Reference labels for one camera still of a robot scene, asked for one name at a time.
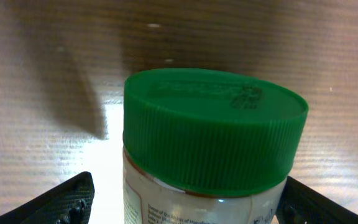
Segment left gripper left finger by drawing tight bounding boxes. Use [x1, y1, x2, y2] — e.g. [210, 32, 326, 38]
[0, 172, 95, 224]

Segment green lid jar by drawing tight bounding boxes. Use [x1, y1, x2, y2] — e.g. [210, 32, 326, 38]
[122, 68, 308, 224]

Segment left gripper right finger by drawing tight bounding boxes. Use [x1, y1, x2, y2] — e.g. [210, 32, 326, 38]
[276, 177, 358, 224]

